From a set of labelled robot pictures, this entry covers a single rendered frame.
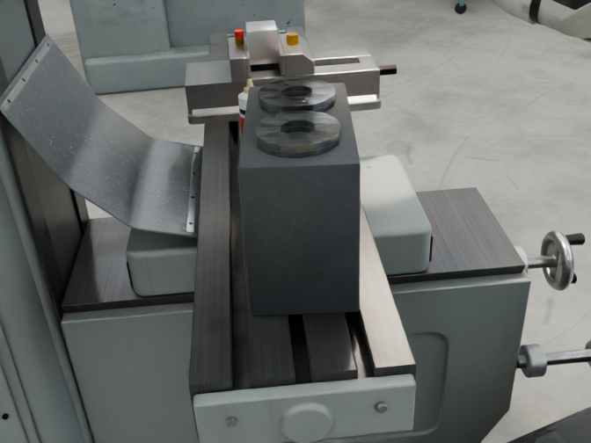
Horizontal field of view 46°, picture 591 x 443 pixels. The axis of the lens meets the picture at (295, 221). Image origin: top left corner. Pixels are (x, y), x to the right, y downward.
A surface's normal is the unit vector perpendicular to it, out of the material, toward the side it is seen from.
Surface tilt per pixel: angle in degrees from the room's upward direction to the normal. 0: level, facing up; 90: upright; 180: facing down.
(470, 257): 0
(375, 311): 0
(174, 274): 90
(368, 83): 90
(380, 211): 0
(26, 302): 89
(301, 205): 90
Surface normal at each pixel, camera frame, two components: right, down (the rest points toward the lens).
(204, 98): 0.11, 0.52
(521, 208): -0.04, -0.85
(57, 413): 0.72, 0.32
